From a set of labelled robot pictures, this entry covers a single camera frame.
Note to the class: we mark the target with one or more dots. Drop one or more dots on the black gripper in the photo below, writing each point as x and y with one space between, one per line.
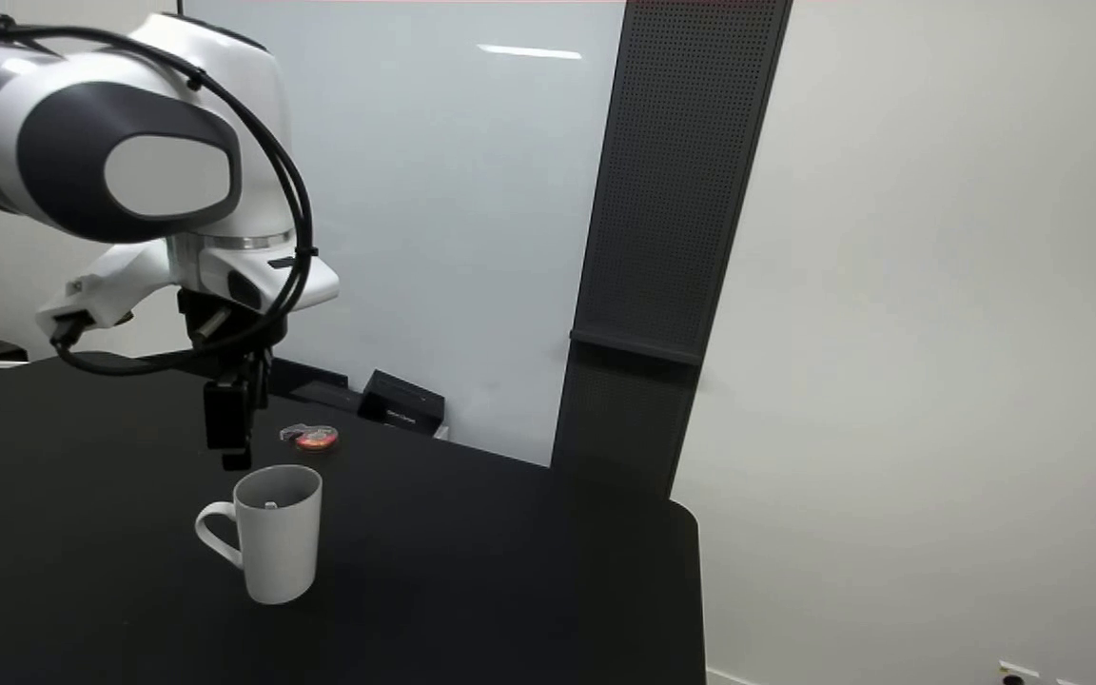
227 340

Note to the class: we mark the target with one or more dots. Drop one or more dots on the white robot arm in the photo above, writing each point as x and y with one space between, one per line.
168 149

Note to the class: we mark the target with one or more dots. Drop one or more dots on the red tape roll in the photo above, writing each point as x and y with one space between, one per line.
308 439

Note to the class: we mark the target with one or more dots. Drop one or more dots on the white ceramic mug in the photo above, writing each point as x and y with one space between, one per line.
275 548

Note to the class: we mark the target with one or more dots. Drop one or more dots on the small black box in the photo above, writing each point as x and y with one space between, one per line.
402 403

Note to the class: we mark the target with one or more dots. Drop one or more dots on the black vertical pillar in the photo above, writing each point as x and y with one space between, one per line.
681 132

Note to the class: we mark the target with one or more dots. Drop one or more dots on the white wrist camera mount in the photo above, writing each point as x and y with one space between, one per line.
110 288

